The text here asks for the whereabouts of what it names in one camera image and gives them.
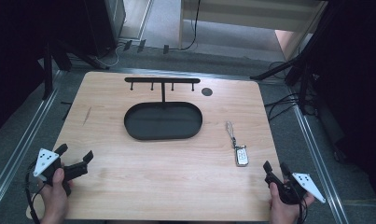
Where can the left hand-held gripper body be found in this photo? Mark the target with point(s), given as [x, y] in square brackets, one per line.
[45, 161]

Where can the person's right hand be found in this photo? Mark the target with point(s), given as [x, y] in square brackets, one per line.
[285, 213]

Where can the white shelf unit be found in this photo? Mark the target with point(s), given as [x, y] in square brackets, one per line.
[251, 14]

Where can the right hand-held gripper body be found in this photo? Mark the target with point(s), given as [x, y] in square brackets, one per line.
[307, 185]

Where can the black round table grommet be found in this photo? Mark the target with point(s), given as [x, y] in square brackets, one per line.
[206, 91]

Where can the person's left hand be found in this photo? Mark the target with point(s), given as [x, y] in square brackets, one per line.
[55, 199]

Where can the dark cabinet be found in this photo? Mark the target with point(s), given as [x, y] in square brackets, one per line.
[106, 23]

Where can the round tan disc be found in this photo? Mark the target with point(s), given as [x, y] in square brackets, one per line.
[36, 209]

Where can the black hook rack with tray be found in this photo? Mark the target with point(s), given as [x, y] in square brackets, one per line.
[162, 121]

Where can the metal floor rail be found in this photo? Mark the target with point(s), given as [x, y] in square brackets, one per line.
[319, 161]
[19, 149]

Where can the black tripod stand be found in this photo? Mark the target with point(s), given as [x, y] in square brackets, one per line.
[48, 70]
[302, 73]

